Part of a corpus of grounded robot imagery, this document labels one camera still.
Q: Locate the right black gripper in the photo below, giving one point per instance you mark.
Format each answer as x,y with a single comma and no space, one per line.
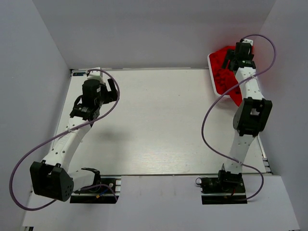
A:
239,57

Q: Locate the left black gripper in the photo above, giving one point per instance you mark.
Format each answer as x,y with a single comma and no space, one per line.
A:
109,94

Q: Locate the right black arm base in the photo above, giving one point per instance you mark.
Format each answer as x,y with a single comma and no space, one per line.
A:
214,192

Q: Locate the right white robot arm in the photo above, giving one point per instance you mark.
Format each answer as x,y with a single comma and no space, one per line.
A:
251,116

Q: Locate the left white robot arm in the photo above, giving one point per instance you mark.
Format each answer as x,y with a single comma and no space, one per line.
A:
50,177

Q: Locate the red t shirt pile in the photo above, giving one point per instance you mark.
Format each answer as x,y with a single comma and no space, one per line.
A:
234,95

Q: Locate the white plastic basket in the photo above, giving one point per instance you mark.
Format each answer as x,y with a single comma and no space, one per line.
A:
217,74

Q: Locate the blue label sticker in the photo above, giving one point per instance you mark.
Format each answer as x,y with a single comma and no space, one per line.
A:
79,74

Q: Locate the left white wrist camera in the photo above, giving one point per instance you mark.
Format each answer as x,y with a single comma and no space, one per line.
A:
95,73

